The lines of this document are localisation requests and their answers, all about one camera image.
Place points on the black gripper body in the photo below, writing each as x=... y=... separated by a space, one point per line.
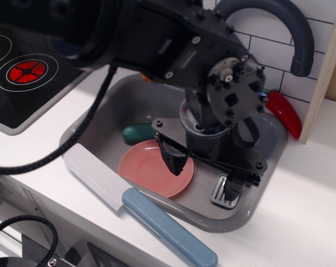
x=219 y=146

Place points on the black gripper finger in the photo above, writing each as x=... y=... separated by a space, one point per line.
x=232 y=189
x=174 y=159

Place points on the grey spatula with green handle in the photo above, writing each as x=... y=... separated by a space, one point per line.
x=217 y=196

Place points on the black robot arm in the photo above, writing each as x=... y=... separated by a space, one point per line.
x=177 y=43

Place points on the pink plate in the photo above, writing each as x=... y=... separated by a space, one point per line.
x=143 y=165

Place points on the grey sink basin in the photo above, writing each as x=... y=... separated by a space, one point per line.
x=132 y=100

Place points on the green cucumber toy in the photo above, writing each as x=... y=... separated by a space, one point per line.
x=138 y=132

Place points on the red chili pepper toy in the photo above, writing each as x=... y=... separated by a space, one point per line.
x=285 y=112

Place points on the orange bread toy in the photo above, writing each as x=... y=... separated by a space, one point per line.
x=145 y=78

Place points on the dark grey faucet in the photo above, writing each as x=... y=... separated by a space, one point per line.
x=294 y=20

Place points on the light wooden side panel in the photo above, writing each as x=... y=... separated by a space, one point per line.
x=325 y=76

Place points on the black toy stove top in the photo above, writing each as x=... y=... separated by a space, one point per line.
x=33 y=78

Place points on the toy knife blue handle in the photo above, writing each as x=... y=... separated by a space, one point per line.
x=116 y=192

